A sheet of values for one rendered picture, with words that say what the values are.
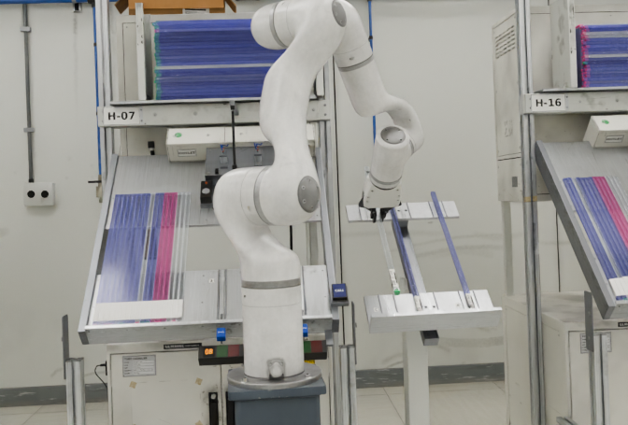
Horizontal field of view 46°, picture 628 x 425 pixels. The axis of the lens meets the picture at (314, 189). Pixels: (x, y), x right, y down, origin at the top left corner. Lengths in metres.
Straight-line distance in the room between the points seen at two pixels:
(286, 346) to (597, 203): 1.34
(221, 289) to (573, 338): 1.14
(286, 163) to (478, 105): 2.81
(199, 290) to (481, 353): 2.38
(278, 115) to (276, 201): 0.19
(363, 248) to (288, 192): 2.63
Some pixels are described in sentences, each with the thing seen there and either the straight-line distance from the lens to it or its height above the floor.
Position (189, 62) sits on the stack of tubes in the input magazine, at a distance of 2.50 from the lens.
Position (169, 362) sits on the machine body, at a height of 0.55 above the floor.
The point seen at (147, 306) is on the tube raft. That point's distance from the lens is 2.09.
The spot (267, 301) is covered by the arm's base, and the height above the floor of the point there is 0.86.
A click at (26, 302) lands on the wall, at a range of 4.20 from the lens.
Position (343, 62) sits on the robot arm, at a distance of 1.73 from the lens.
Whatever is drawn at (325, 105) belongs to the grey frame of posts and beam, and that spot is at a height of 1.36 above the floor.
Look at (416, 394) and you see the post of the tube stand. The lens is 2.21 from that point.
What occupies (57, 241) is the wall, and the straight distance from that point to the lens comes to 4.12.
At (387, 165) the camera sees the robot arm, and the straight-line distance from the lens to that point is 1.84.
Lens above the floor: 1.07
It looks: level
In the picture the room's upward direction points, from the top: 2 degrees counter-clockwise
